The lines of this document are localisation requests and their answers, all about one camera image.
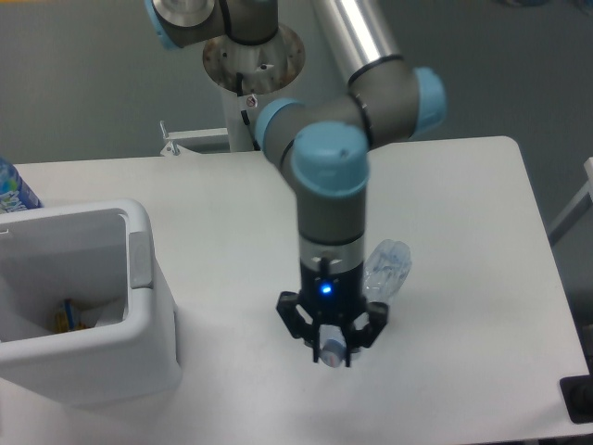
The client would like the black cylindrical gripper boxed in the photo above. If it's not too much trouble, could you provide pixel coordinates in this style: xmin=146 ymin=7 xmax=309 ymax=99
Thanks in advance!
xmin=276 ymin=262 xmax=389 ymax=368

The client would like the clear crushed plastic bottle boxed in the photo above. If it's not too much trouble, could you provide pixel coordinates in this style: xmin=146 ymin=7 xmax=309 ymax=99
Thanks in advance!
xmin=319 ymin=239 xmax=412 ymax=368

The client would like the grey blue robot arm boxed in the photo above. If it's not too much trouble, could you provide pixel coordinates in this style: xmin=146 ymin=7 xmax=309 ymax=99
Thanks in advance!
xmin=145 ymin=1 xmax=447 ymax=367

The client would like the white plastic trash can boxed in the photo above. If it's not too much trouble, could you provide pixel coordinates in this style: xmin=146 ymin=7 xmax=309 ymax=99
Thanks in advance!
xmin=1 ymin=199 xmax=183 ymax=405

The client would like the yellow blue trash in bin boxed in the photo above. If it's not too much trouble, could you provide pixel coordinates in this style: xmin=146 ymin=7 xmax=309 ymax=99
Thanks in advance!
xmin=53 ymin=299 xmax=88 ymax=334

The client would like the black clamp at table corner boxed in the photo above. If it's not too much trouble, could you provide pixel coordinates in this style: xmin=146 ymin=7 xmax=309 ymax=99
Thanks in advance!
xmin=560 ymin=375 xmax=592 ymax=425

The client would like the white table leg right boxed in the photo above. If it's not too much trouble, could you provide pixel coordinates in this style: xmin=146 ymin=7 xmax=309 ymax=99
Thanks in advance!
xmin=548 ymin=158 xmax=592 ymax=247

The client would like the blue labelled bottle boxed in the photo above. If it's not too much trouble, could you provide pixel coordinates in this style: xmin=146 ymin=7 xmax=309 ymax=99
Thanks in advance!
xmin=1 ymin=158 xmax=44 ymax=214

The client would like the white metal base frame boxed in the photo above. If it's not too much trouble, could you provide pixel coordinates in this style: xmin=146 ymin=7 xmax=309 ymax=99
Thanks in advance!
xmin=158 ymin=120 xmax=260 ymax=158

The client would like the black cable on pedestal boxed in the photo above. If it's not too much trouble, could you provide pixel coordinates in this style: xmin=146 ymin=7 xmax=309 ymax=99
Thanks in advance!
xmin=234 ymin=71 xmax=261 ymax=152

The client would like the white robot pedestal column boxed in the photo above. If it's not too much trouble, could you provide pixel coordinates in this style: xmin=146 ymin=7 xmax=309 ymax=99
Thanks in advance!
xmin=203 ymin=24 xmax=306 ymax=139

